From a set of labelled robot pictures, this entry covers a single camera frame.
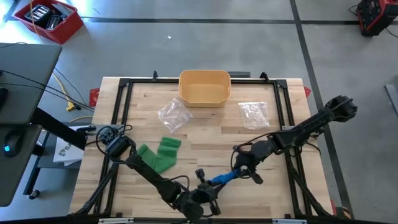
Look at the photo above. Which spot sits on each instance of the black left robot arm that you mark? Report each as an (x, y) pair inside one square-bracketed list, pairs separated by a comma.
[(146, 169)]

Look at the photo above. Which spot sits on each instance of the red and black equipment case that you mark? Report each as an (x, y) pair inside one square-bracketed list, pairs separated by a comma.
[(373, 18)]

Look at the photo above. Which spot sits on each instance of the black support beam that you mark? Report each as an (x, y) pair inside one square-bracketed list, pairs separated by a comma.
[(56, 127)]

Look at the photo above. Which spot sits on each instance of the clear plastic bag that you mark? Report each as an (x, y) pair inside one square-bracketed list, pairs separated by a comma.
[(253, 115), (174, 113)]

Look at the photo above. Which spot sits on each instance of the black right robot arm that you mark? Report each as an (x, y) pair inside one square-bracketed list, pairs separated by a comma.
[(311, 124)]

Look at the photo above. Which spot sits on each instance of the yellow plastic bin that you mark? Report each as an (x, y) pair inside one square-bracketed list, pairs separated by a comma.
[(204, 90)]

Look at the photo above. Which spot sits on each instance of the black computer mouse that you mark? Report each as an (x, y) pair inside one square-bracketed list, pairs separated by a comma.
[(12, 144)]

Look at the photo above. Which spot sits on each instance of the white printed paper sheet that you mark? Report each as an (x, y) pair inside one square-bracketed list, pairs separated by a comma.
[(66, 149)]

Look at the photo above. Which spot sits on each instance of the clear plastic container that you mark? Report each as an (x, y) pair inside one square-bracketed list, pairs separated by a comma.
[(53, 21)]

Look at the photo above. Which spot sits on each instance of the red corner guard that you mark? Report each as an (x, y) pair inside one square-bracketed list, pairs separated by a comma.
[(342, 211), (307, 91), (94, 97)]

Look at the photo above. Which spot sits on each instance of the blue elastic bandage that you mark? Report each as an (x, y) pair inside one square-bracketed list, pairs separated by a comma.
[(224, 178)]

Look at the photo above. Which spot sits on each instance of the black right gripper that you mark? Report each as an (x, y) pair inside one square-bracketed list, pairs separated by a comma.
[(255, 152)]

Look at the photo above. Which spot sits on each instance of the red plastic crate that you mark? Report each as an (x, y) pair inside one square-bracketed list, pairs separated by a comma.
[(66, 28)]

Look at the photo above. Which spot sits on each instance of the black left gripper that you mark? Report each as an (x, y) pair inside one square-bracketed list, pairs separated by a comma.
[(199, 199)]

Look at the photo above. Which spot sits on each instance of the black battery pack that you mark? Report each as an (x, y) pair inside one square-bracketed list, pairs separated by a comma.
[(38, 12)]

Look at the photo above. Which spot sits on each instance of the green elastic bandage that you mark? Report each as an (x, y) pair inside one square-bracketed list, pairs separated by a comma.
[(166, 152)]

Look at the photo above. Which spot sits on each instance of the grey desk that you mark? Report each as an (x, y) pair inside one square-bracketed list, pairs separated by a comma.
[(28, 77)]

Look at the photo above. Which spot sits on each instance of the silver aluminium bracket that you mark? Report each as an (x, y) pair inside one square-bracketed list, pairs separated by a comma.
[(289, 221), (115, 221)]

